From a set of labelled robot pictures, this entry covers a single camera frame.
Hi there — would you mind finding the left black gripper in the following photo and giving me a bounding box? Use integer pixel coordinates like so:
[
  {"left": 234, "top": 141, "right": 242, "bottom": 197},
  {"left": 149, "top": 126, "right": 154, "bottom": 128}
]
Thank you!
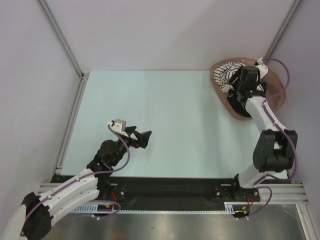
[{"left": 111, "top": 125, "right": 151, "bottom": 166}]

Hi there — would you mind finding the black white striped tank top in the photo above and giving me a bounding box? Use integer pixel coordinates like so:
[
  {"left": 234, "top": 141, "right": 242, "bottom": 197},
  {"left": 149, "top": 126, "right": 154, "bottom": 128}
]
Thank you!
[{"left": 213, "top": 61, "right": 245, "bottom": 94}]

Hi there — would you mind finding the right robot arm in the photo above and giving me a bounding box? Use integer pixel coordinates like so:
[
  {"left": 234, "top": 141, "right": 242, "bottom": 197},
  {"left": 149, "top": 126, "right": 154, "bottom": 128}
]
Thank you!
[{"left": 230, "top": 66, "right": 298, "bottom": 201}]

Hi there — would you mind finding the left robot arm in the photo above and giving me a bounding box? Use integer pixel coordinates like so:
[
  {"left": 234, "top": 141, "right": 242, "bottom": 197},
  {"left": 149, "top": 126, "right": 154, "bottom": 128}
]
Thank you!
[{"left": 18, "top": 121, "right": 152, "bottom": 240}]

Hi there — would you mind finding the dark navy red tank top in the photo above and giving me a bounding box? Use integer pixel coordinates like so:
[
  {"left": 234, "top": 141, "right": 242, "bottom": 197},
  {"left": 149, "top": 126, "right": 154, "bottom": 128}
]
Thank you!
[{"left": 227, "top": 93, "right": 251, "bottom": 118}]

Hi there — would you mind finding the brown translucent plastic basin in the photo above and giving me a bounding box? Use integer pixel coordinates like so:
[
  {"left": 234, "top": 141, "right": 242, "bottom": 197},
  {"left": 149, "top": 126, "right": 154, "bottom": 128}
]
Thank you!
[{"left": 210, "top": 57, "right": 286, "bottom": 121}]

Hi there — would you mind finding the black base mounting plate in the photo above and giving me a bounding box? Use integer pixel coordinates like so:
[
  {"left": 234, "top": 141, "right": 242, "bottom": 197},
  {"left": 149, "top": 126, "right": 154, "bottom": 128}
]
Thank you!
[{"left": 49, "top": 174, "right": 261, "bottom": 212}]

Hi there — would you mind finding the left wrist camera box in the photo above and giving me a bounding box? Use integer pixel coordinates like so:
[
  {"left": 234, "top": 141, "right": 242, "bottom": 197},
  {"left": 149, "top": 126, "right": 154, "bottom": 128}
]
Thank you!
[{"left": 107, "top": 119, "right": 128, "bottom": 137}]

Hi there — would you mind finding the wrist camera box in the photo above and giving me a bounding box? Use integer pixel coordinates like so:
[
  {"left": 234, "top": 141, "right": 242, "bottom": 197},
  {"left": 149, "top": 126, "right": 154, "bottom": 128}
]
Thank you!
[
  {"left": 107, "top": 119, "right": 128, "bottom": 137},
  {"left": 254, "top": 57, "right": 269, "bottom": 79}
]

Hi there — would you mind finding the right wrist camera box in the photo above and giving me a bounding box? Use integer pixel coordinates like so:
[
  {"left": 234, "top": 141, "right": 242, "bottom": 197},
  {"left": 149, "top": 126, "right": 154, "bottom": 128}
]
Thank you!
[{"left": 254, "top": 57, "right": 269, "bottom": 79}]

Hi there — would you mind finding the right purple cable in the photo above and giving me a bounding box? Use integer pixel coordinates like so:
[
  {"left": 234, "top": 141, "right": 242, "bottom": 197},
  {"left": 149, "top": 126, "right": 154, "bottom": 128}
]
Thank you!
[{"left": 234, "top": 57, "right": 301, "bottom": 221}]

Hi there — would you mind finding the purple cable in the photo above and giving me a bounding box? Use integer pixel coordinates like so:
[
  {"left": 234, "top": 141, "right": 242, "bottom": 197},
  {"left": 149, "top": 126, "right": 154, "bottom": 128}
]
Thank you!
[
  {"left": 19, "top": 124, "right": 131, "bottom": 237},
  {"left": 234, "top": 57, "right": 301, "bottom": 221}
]

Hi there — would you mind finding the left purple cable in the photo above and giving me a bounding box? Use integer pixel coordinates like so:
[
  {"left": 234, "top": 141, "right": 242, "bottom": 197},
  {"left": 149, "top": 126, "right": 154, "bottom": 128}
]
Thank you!
[{"left": 19, "top": 124, "right": 131, "bottom": 237}]

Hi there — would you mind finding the right aluminium frame post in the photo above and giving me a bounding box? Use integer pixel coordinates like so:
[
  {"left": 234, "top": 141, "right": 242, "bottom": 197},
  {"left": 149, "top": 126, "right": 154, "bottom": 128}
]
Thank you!
[{"left": 264, "top": 0, "right": 304, "bottom": 59}]

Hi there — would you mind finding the aluminium frame post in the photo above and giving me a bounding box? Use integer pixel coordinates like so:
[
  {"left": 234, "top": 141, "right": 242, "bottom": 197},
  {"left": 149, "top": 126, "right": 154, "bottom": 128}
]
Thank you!
[
  {"left": 36, "top": 0, "right": 84, "bottom": 79},
  {"left": 264, "top": 0, "right": 304, "bottom": 59}
]

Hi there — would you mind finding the left slotted cable duct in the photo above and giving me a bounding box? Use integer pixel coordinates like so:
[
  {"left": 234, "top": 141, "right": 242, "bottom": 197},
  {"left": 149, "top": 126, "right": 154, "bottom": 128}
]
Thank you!
[{"left": 72, "top": 202, "right": 118, "bottom": 214}]

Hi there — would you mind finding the slotted cable duct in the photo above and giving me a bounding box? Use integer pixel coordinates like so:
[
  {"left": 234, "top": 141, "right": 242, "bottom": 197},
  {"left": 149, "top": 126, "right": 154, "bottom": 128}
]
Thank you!
[
  {"left": 224, "top": 202, "right": 253, "bottom": 215},
  {"left": 72, "top": 202, "right": 118, "bottom": 214}
]

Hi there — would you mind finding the left aluminium frame post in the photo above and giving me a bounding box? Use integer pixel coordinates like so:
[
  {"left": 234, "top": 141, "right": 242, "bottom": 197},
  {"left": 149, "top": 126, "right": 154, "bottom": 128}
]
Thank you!
[{"left": 36, "top": 0, "right": 84, "bottom": 79}]

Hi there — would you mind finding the right slotted cable duct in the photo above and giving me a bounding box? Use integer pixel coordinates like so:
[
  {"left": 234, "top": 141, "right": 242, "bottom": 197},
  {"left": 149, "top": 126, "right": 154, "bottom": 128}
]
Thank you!
[{"left": 224, "top": 202, "right": 253, "bottom": 215}]

